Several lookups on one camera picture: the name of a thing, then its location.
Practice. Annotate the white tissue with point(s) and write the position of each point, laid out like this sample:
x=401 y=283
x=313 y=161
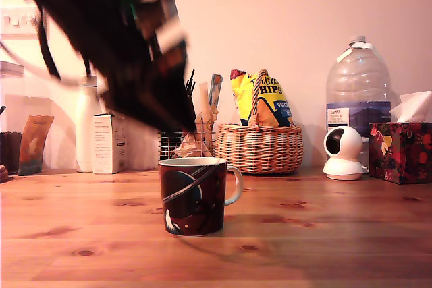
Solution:
x=415 y=107

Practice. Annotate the white insulated bottle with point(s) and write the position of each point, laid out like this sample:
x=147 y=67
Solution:
x=84 y=133

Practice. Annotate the orange stand-up pouch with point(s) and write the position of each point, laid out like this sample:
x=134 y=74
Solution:
x=33 y=146

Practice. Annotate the crumpled beige paper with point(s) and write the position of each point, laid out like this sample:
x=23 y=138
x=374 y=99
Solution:
x=189 y=146

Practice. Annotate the beige wooden stick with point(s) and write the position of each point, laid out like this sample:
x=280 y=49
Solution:
x=204 y=99

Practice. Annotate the small white round camera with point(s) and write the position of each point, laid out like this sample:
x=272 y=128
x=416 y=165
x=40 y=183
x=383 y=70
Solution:
x=347 y=143

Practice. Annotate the dark floral tissue box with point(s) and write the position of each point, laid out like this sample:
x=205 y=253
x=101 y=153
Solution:
x=401 y=153

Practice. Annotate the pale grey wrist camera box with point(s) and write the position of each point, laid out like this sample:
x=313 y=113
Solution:
x=168 y=31

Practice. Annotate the dark brown container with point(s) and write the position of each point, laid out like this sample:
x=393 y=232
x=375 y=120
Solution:
x=10 y=153

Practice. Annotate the clear bottle with dark lid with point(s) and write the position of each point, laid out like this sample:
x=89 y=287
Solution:
x=141 y=149

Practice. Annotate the white carton box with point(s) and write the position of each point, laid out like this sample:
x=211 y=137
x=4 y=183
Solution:
x=108 y=146

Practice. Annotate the black straw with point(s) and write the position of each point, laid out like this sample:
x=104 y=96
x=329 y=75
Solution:
x=192 y=82

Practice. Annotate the yellow tortilla chips bag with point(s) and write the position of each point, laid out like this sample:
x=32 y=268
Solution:
x=280 y=99

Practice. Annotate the dark mug with planet print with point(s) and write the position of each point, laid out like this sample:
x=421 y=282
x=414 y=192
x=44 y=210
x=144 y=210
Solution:
x=192 y=197

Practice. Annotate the large clear water bottle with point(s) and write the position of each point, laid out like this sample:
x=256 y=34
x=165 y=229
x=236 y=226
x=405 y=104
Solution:
x=357 y=79

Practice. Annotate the blue and orange packet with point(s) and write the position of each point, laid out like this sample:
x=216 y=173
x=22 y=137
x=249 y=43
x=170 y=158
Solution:
x=215 y=92

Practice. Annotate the small brown round object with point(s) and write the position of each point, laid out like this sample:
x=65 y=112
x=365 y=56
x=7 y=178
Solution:
x=4 y=174

